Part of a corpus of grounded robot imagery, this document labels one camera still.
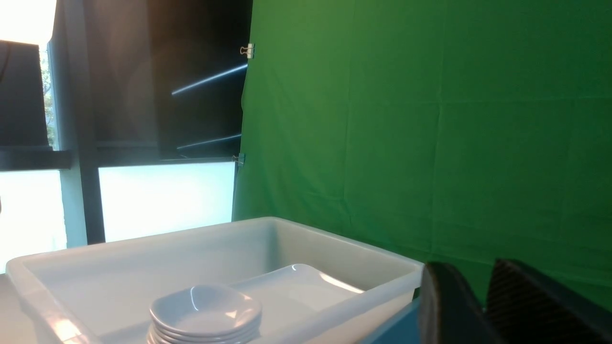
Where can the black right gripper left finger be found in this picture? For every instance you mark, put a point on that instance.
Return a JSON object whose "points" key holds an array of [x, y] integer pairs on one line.
{"points": [[449, 312]]}

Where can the stack of white square plates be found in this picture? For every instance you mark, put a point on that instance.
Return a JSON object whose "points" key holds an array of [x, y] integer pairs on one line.
{"points": [[294, 293]]}

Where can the green backdrop cloth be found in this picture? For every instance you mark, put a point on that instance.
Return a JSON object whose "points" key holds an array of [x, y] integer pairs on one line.
{"points": [[459, 131]]}

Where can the stack of white small bowls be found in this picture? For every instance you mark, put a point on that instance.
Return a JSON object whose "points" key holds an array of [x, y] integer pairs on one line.
{"points": [[205, 314]]}

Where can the dark window frame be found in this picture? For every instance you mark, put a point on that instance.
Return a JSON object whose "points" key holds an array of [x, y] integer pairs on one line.
{"points": [[119, 118]]}

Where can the blue plastic bin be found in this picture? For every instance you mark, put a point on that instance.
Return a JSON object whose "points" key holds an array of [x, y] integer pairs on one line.
{"points": [[401, 328]]}

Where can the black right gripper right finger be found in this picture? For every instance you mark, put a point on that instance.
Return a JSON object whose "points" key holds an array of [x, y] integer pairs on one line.
{"points": [[526, 306]]}

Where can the silver binder clip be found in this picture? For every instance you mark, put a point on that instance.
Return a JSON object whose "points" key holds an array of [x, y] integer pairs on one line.
{"points": [[247, 51]]}

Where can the large white plastic tub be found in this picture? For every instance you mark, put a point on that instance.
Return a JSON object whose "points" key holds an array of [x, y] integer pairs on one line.
{"points": [[101, 294]]}

